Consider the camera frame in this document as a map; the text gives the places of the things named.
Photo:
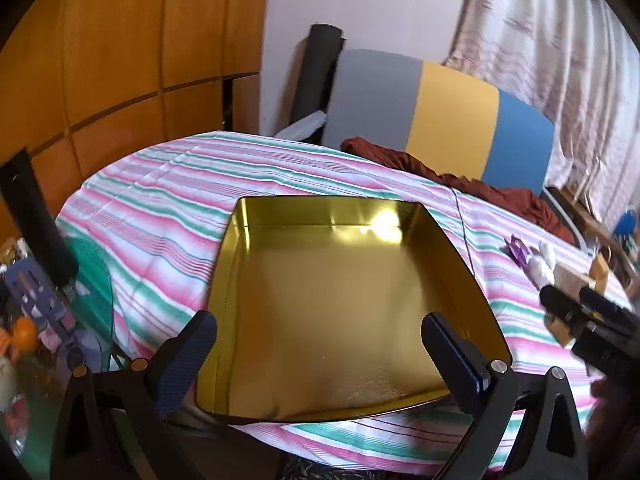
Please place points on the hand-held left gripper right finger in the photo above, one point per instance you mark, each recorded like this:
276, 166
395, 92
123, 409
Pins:
452, 360

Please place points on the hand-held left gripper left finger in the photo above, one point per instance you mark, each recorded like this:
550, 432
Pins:
185, 360

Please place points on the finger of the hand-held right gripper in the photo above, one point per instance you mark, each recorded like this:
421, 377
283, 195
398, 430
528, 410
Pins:
562, 305
607, 310

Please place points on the purple snack packet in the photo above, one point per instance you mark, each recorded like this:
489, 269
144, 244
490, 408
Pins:
517, 251

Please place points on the gold metal tin box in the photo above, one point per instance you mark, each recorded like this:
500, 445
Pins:
325, 310

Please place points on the white crumpled plastic wrap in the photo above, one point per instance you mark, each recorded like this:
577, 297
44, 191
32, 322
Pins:
544, 262

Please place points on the wooden side table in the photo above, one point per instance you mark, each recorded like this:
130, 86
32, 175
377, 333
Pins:
595, 230

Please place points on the brown red cloth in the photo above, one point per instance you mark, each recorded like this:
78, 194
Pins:
510, 200

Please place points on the striped table cloth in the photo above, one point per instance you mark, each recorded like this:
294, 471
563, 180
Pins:
175, 200

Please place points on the blue plastic toy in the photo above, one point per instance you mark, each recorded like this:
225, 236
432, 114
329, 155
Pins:
35, 295

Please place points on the orange toy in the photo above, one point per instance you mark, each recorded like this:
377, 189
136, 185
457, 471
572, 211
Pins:
22, 337

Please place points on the black cylinder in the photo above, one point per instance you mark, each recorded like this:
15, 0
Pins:
40, 225

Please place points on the white chair armrest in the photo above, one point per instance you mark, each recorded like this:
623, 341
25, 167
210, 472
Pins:
302, 127

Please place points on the patterned beige curtain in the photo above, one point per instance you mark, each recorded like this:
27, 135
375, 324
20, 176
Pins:
550, 35

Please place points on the grey yellow blue chair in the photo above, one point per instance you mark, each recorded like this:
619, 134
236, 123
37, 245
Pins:
375, 100

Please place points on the black rolled mat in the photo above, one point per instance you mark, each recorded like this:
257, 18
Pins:
317, 70

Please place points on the wooden wardrobe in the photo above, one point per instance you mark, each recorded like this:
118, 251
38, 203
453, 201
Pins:
125, 35

